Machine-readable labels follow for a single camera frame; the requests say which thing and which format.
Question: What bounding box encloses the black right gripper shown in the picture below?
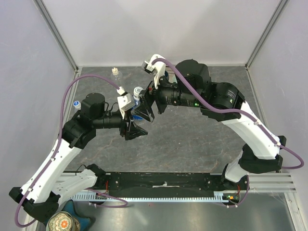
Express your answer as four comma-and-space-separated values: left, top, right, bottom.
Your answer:
131, 67, 203, 123

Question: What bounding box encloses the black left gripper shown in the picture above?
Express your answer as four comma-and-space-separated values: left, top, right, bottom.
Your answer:
93, 107, 148, 140

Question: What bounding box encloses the blue label plastic bottle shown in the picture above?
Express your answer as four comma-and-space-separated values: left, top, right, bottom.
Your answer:
131, 94, 143, 120

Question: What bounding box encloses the clear bottle with notched cap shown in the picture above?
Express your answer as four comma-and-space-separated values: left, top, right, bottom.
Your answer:
111, 69, 124, 86

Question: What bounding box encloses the cream notched bottle cap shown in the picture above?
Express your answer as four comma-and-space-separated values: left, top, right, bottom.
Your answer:
112, 67, 119, 75

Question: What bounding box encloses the clear wide plastic bottle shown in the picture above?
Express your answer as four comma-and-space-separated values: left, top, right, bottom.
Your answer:
73, 101, 81, 111

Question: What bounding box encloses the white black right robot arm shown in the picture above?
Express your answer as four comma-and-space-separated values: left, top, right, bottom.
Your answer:
134, 55, 286, 190

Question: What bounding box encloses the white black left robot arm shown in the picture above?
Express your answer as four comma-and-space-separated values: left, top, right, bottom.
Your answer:
9, 92, 148, 223

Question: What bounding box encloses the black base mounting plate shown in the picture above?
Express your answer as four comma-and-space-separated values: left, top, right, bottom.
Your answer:
93, 172, 227, 198

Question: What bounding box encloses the blue star shaped dish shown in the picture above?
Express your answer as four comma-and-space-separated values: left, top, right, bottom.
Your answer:
62, 200, 93, 231

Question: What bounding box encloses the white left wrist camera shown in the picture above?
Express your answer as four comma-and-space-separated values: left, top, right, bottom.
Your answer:
117, 87, 135, 119

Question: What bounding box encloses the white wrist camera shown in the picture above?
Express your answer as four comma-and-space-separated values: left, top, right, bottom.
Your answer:
141, 54, 166, 89
117, 87, 135, 119

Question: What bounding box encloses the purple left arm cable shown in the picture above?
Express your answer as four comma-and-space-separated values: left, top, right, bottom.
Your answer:
14, 75, 128, 228

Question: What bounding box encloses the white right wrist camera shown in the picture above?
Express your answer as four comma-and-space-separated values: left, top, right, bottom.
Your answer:
141, 54, 166, 89

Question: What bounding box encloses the light blue cable duct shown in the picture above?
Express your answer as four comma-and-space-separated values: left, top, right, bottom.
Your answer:
69, 191, 241, 202

